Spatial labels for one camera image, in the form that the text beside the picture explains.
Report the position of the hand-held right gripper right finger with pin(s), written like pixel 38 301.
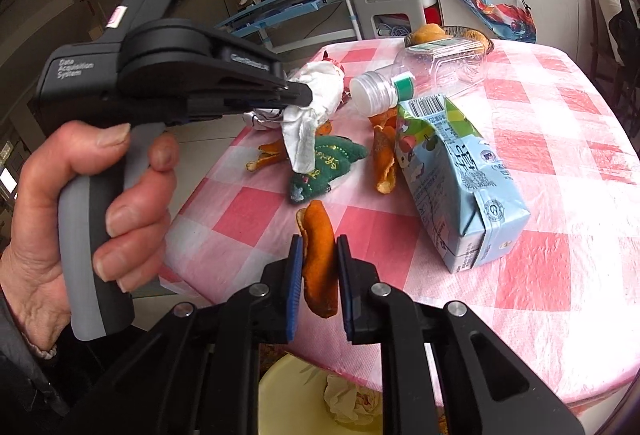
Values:
pixel 346 287

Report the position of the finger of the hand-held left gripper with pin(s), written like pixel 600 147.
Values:
pixel 215 107
pixel 250 65

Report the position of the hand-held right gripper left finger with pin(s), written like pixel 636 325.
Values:
pixel 295 287

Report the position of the curled orange peel strip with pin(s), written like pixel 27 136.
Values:
pixel 320 255

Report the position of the large white tissue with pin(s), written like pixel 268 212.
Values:
pixel 320 115

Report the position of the yellow waste bin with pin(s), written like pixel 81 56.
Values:
pixel 285 390

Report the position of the clear plastic bottle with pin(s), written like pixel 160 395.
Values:
pixel 440 70

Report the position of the person's left hand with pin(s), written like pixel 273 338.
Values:
pixel 35 240

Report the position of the crumpled tissue in bin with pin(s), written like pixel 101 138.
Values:
pixel 345 397

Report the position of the green plush toy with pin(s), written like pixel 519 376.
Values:
pixel 332 160

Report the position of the long orange peel piece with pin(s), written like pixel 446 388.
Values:
pixel 385 165

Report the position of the white plastic stool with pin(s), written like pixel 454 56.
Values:
pixel 385 0

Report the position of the light blue drink carton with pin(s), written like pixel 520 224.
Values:
pixel 450 175

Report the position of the yellow mango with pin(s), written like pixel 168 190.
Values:
pixel 475 35
pixel 426 34

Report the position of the dark woven fruit basket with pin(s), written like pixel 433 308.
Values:
pixel 480 46

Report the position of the pink checkered tablecloth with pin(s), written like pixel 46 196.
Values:
pixel 525 140

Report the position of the dark wooden chair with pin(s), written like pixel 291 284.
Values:
pixel 590 5

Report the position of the white bag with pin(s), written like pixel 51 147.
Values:
pixel 611 0

